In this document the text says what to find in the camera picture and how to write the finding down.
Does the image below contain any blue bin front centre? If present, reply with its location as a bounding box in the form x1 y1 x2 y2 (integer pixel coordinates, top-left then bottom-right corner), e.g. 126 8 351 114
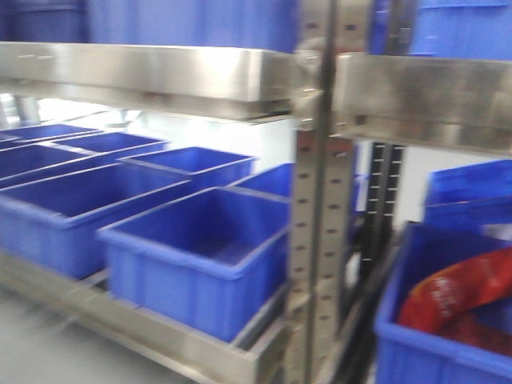
97 188 290 342

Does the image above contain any blue bin with red bag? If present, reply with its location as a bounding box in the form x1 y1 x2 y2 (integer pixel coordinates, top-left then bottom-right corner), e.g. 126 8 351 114
374 222 511 383

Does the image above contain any steel shelf beam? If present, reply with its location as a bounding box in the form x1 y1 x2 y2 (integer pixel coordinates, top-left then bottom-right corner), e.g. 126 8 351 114
1 42 298 121

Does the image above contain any steel perforated upright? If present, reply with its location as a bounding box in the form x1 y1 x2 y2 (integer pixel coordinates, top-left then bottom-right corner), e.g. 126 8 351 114
283 1 354 383

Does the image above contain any red snack bag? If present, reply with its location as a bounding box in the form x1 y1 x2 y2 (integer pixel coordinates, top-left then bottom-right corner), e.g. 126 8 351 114
397 246 511 334

